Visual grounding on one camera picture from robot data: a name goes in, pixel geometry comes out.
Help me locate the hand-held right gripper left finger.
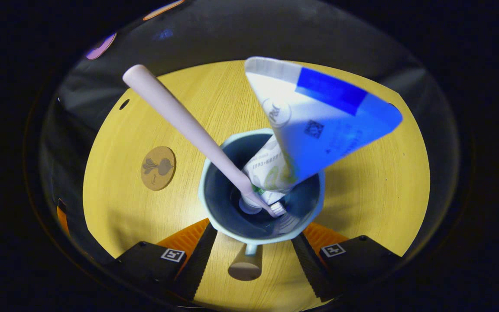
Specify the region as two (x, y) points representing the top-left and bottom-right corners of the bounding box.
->
(101, 218), (219, 302)

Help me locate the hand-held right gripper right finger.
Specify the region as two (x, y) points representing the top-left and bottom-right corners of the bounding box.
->
(291, 221), (404, 303)

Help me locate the round cork coaster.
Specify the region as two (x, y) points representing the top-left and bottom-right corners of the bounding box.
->
(140, 146), (177, 192)

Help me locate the white toothpaste tube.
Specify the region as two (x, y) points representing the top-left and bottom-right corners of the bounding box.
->
(241, 56), (404, 207)

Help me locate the black backdrop cloth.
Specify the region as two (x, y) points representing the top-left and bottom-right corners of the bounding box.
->
(37, 0), (460, 208)

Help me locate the pale blue cup wooden handle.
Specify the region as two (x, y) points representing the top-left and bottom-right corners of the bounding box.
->
(198, 128), (326, 282)

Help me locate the pale pink toothbrush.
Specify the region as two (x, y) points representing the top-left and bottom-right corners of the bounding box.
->
(122, 64), (287, 218)

